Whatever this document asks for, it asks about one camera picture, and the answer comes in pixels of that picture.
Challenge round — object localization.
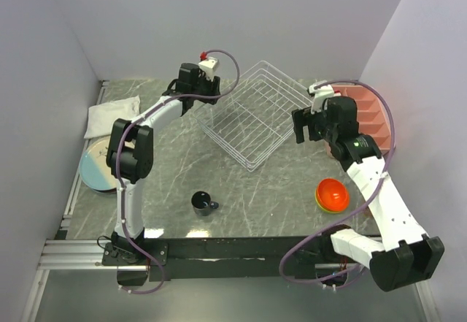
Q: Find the white wire dish rack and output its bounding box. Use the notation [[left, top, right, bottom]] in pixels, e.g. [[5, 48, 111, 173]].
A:
[[194, 61, 312, 172]]

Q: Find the dark blue mug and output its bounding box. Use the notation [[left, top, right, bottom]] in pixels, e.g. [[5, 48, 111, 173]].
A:
[[191, 191, 220, 217]]

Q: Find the cream and blue plate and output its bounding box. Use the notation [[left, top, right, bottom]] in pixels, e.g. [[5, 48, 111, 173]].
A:
[[79, 137, 116, 190]]

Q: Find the pink printed mug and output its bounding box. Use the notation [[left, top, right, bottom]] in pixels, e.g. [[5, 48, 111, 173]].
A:
[[325, 142, 339, 159]]

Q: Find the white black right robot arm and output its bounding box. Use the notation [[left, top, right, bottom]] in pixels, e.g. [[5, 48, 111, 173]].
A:
[[279, 96, 444, 292]]

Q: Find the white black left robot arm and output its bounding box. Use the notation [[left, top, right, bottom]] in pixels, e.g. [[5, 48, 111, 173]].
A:
[[106, 57, 220, 265]]

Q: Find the pink compartment organizer tray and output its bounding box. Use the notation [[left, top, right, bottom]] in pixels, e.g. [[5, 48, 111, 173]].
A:
[[332, 84, 391, 155]]

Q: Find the yellow-green plastic bowl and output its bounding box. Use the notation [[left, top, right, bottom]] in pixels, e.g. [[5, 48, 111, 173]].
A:
[[315, 189, 348, 213]]

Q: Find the orange plastic bowl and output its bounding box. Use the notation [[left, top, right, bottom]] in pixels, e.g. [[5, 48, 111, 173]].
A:
[[315, 178, 350, 213]]

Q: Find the white folded cloth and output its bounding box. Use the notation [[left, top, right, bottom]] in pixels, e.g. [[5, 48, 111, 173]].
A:
[[84, 96, 140, 139]]

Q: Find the brown rimmed plate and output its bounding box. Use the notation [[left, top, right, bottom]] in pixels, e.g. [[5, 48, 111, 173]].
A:
[[90, 188, 116, 195]]

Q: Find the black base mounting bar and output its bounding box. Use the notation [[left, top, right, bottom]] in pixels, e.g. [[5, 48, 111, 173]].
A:
[[99, 237, 357, 288]]

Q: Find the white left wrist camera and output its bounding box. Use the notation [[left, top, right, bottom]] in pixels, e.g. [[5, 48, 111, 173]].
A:
[[198, 52, 220, 81]]

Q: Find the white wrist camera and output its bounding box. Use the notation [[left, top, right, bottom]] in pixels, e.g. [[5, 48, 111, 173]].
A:
[[308, 82, 335, 114], [198, 52, 220, 81]]

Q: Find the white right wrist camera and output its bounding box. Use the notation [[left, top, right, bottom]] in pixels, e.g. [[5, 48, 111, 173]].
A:
[[308, 82, 335, 114]]

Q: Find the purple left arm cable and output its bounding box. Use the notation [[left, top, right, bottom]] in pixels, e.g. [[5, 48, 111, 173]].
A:
[[112, 49, 241, 296]]

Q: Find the aluminium frame rail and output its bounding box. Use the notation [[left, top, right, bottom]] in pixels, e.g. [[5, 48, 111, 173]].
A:
[[20, 79, 150, 322]]

